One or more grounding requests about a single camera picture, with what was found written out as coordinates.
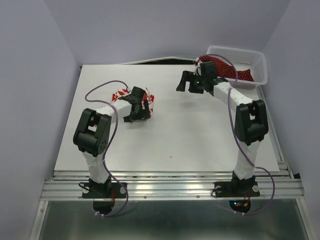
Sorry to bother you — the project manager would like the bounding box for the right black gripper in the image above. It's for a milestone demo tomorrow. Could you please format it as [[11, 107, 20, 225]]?
[[175, 70, 207, 93]]

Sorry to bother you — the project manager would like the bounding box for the white red poppy skirt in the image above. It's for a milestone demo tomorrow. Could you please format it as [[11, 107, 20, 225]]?
[[111, 86, 155, 119]]

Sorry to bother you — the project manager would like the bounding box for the dark red dotted skirt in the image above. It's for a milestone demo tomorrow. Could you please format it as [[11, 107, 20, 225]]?
[[195, 56, 254, 82]]

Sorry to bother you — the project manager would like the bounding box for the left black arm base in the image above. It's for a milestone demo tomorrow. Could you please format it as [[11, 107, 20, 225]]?
[[78, 178, 129, 218]]

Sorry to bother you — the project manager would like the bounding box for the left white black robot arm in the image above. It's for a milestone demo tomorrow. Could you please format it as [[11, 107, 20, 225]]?
[[73, 86, 154, 199]]

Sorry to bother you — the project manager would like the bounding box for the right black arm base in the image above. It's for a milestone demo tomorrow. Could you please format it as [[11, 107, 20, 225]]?
[[210, 181, 261, 215]]

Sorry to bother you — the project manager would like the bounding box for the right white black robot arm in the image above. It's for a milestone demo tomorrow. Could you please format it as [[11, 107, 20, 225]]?
[[176, 61, 269, 198]]

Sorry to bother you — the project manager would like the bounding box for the white plastic basket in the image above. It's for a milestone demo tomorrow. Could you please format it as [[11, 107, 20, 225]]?
[[206, 45, 268, 90]]

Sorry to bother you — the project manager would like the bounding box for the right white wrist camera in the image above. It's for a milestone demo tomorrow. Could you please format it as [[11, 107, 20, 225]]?
[[193, 61, 202, 76]]

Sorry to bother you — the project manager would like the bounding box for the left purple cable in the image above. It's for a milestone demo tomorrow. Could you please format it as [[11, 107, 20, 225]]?
[[84, 80, 131, 218]]

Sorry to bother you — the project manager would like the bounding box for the purple cable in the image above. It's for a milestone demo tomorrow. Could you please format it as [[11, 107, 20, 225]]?
[[197, 54, 277, 217], [84, 80, 131, 218]]

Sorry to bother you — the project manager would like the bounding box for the aluminium rail frame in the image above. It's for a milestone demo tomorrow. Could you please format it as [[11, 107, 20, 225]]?
[[28, 89, 310, 240]]

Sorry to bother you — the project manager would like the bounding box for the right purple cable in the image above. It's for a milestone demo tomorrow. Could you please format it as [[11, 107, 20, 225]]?
[[197, 54, 277, 217]]

